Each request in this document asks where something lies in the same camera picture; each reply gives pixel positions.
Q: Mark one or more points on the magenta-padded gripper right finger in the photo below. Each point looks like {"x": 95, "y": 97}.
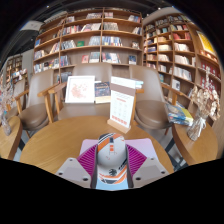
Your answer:
{"x": 136, "y": 161}

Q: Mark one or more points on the stack of blue books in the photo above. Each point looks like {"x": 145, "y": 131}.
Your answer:
{"x": 180, "y": 115}

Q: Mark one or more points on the distant wooden book shelf unit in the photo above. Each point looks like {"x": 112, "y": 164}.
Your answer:
{"x": 15, "y": 66}

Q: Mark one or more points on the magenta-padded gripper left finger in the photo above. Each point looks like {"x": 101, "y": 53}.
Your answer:
{"x": 86, "y": 161}

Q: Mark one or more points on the pale book stack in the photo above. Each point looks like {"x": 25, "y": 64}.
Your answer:
{"x": 125, "y": 81}

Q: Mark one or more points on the glass vase with beige flowers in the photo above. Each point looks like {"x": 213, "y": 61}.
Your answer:
{"x": 196, "y": 126}

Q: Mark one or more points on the white picture board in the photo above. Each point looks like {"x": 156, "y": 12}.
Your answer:
{"x": 80, "y": 89}

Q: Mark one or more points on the pink blue gradient mouse pad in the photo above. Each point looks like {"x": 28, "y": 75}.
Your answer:
{"x": 141, "y": 146}

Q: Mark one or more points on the white sign in wooden stand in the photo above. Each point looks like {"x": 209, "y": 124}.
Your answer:
{"x": 121, "y": 108}

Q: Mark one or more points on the wide wooden book shelf unit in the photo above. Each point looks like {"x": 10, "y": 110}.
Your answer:
{"x": 90, "y": 36}

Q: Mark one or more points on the white orange patterned computer mouse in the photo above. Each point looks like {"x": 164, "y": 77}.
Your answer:
{"x": 111, "y": 156}

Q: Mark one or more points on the beige wooden armchair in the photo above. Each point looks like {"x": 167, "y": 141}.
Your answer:
{"x": 90, "y": 69}
{"x": 38, "y": 90}
{"x": 150, "y": 90}

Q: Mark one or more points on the white hanging ceiling sign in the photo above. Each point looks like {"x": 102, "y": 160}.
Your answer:
{"x": 31, "y": 26}

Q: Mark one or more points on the dark cover book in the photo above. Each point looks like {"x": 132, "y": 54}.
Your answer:
{"x": 102, "y": 91}

